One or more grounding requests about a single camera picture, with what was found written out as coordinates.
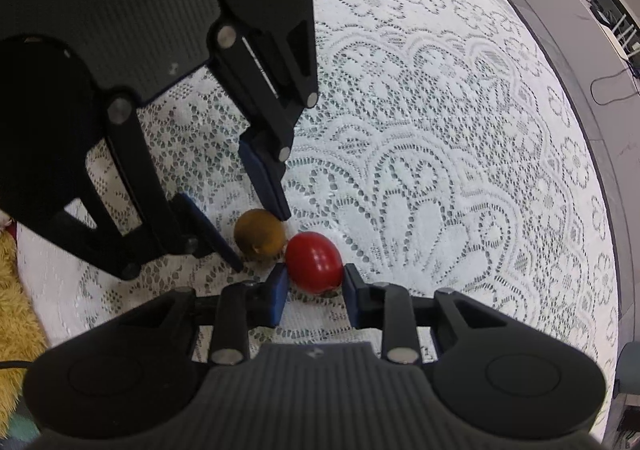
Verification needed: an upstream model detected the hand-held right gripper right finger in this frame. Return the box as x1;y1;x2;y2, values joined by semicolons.
342;264;506;365

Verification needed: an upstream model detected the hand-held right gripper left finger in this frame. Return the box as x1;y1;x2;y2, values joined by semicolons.
117;264;290;365

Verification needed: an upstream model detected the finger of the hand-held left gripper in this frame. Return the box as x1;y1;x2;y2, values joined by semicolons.
20;95;245;281
207;15;319;222

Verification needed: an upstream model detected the brown longan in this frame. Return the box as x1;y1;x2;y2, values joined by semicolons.
234;210;288;258

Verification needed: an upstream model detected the red cherry tomato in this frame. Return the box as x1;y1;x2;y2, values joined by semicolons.
285;231;345;294

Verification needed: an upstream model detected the white lace tablecloth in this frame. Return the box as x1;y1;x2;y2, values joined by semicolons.
15;0;621;433

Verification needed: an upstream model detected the yellow fuzzy blanket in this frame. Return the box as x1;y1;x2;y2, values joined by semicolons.
0;225;49;366

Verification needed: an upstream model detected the white router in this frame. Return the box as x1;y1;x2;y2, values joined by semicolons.
602;12;640;62

